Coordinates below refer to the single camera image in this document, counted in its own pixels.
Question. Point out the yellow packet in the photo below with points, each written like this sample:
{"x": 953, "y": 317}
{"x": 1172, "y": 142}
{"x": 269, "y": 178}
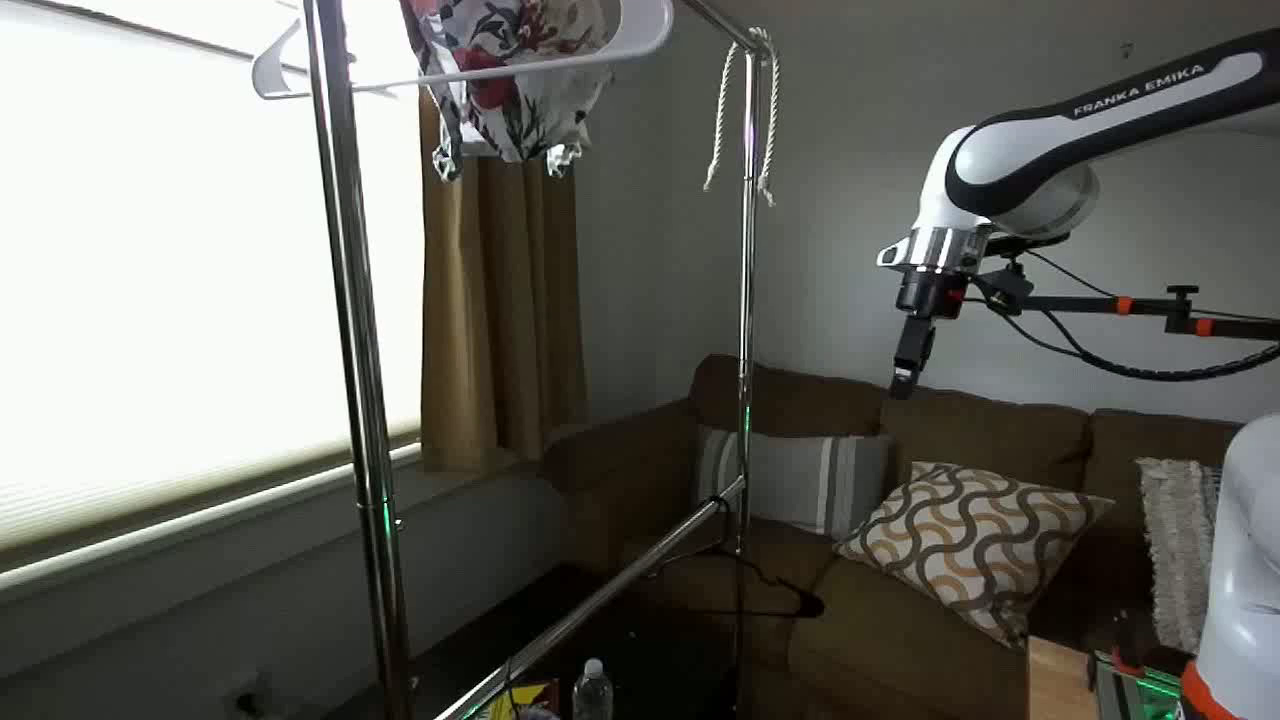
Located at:
{"x": 533, "y": 700}

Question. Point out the wooden side table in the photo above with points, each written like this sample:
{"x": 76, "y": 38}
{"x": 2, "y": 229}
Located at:
{"x": 1060, "y": 685}

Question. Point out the cream shaggy throw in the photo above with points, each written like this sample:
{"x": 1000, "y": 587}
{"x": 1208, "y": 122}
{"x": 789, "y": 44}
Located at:
{"x": 1180, "y": 545}

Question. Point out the white plastic hanger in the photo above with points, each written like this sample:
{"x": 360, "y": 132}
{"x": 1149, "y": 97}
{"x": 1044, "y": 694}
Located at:
{"x": 642, "y": 32}

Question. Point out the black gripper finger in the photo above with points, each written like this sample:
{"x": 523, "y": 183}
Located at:
{"x": 913, "y": 352}

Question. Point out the white window sill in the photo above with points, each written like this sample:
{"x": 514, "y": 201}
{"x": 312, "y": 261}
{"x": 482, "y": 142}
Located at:
{"x": 173, "y": 526}

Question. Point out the chrome garment rack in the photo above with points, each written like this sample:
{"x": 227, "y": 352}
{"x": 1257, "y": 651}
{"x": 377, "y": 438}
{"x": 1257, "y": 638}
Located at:
{"x": 349, "y": 332}

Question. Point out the brown curtain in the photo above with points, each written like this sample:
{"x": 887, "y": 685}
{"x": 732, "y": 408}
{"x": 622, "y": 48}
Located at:
{"x": 500, "y": 322}

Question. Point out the wavy patterned pillow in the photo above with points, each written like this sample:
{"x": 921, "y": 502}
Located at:
{"x": 964, "y": 540}

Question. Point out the brown sofa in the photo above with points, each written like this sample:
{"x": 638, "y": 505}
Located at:
{"x": 883, "y": 641}

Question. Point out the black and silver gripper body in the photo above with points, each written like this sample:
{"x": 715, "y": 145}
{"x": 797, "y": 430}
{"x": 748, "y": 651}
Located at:
{"x": 934, "y": 267}

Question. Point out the green block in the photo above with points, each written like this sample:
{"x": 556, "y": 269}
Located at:
{"x": 1132, "y": 694}

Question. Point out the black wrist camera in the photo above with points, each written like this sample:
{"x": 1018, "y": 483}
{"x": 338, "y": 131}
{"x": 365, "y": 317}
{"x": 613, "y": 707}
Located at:
{"x": 1000, "y": 284}

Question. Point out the black clothes hanger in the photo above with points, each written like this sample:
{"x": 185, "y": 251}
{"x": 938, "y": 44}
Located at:
{"x": 806, "y": 605}

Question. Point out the floral print garment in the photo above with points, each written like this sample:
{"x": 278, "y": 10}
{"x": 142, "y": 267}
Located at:
{"x": 514, "y": 92}

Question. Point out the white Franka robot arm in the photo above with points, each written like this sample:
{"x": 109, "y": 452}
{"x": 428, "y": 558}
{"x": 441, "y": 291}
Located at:
{"x": 1042, "y": 163}

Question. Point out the white window blind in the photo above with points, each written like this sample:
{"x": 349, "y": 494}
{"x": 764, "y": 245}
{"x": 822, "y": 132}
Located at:
{"x": 162, "y": 267}

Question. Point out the clear plastic bottle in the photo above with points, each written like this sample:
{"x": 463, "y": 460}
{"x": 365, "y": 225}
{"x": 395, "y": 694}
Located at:
{"x": 592, "y": 694}

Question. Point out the grey striped pillow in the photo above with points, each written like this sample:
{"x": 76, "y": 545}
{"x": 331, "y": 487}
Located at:
{"x": 803, "y": 483}

